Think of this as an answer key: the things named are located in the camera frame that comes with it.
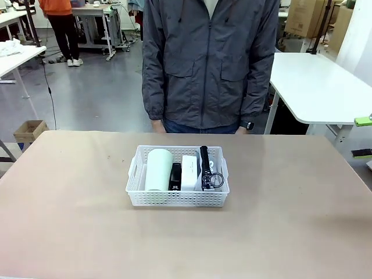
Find black strap with ring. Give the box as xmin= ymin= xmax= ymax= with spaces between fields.
xmin=195 ymin=145 xmax=225 ymax=192

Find white rectangular device box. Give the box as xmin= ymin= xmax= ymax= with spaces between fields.
xmin=180 ymin=155 xmax=201 ymax=192

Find black stapler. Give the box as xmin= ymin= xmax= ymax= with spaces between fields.
xmin=168 ymin=162 xmax=183 ymax=192

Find pale green paper roll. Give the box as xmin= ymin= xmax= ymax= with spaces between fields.
xmin=144 ymin=148 xmax=174 ymax=192

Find person's left forearm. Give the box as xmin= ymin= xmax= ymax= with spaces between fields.
xmin=239 ymin=66 xmax=274 ymax=123

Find person's right forearm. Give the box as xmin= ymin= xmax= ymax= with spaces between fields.
xmin=141 ymin=66 xmax=170 ymax=121

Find white perforated plastic basket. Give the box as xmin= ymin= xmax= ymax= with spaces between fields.
xmin=125 ymin=145 xmax=230 ymax=209

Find person's right hand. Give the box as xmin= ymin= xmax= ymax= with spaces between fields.
xmin=151 ymin=118 xmax=167 ymax=134

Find white desk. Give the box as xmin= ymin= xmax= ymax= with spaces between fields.
xmin=264 ymin=52 xmax=372 ymax=146

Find tall brown cardboard box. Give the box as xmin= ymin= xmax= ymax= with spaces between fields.
xmin=328 ymin=4 xmax=354 ymax=55

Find black stand pole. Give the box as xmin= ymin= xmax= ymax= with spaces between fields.
xmin=311 ymin=0 xmax=334 ymax=55

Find large brown cardboard box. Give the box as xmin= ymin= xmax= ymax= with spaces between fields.
xmin=284 ymin=0 xmax=335 ymax=38

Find person in grey jacket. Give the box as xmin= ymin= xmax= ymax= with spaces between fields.
xmin=141 ymin=0 xmax=281 ymax=135

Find white workbench grey legs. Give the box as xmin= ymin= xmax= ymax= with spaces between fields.
xmin=71 ymin=4 xmax=123 ymax=62

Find person in orange top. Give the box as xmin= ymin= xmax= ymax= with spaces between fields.
xmin=38 ymin=0 xmax=84 ymax=67

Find small open cardboard box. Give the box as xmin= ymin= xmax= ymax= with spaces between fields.
xmin=13 ymin=120 xmax=49 ymax=145

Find white table with cloth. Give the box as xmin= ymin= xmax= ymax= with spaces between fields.
xmin=0 ymin=45 xmax=47 ymax=99

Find white crumpled cloth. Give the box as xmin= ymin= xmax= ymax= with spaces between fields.
xmin=0 ymin=40 xmax=23 ymax=58

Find white table black leg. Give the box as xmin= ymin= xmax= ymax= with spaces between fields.
xmin=0 ymin=0 xmax=42 ymax=48

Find black floor cable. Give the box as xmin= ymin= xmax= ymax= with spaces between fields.
xmin=42 ymin=58 xmax=58 ymax=131

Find black metal frame leg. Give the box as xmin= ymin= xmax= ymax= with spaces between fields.
xmin=0 ymin=139 xmax=18 ymax=163

